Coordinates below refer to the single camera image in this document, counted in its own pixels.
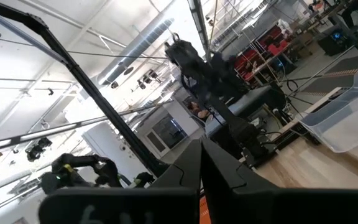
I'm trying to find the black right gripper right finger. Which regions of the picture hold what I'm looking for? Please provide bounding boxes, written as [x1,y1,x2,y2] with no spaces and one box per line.
[201,138,358,224]

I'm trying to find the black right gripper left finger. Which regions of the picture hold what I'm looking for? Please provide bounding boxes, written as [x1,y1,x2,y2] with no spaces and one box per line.
[38,138,203,224]

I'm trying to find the dark glass double door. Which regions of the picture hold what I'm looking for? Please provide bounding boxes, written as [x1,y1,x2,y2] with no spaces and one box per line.
[144,112,190,158]

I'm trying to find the long linear light bar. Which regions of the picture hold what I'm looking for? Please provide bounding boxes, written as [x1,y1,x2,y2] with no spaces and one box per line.
[0,101,175,155]

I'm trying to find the person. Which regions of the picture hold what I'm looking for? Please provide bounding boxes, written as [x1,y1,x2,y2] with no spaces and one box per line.
[187,100,213,123]

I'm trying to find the clear plastic basket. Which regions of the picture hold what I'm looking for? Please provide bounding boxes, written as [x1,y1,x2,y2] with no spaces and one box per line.
[299,65,358,154]

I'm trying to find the black mat, hazard stripes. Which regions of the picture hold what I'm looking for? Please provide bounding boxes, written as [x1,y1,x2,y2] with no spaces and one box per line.
[301,54,358,96]

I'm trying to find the red bin storage rack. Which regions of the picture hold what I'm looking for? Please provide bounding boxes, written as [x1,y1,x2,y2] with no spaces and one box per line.
[233,24,293,86]

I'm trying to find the black computer, blue light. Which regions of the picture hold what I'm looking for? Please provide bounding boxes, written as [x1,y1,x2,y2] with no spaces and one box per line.
[317,26,352,57]

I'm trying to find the black hanging camera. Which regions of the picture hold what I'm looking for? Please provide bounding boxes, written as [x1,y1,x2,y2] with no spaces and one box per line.
[25,136,54,162]

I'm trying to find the large grey spiral duct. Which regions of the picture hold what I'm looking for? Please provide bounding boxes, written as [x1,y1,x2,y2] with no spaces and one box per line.
[96,17,176,86]

